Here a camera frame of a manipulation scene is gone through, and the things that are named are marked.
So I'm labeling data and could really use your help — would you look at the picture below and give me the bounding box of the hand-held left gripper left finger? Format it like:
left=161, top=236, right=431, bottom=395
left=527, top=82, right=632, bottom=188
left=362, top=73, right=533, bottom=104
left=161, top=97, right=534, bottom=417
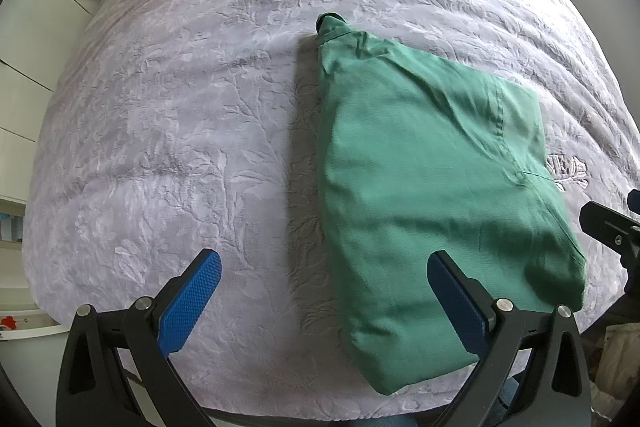
left=56, top=248, right=222, bottom=427

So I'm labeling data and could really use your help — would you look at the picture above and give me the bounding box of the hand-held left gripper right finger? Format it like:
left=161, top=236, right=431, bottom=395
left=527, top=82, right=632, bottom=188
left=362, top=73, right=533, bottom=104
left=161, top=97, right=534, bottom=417
left=426, top=249, right=592, bottom=427

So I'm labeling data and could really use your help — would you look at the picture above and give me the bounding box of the green work jacket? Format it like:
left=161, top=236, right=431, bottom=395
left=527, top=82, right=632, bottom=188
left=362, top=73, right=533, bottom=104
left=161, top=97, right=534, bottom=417
left=315, top=12, right=587, bottom=395

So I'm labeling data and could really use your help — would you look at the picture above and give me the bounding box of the white container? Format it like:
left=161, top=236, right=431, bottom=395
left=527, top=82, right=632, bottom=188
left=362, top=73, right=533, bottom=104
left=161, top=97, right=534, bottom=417
left=0, top=304, right=68, bottom=353

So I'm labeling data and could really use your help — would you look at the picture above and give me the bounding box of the cluttered shelf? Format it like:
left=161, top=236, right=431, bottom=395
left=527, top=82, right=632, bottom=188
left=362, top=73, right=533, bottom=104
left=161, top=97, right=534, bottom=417
left=0, top=199, right=26, bottom=250

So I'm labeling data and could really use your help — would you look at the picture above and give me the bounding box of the white cabinet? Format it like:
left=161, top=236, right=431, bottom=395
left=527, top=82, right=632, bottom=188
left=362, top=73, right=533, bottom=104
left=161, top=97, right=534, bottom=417
left=0, top=0, right=96, bottom=208

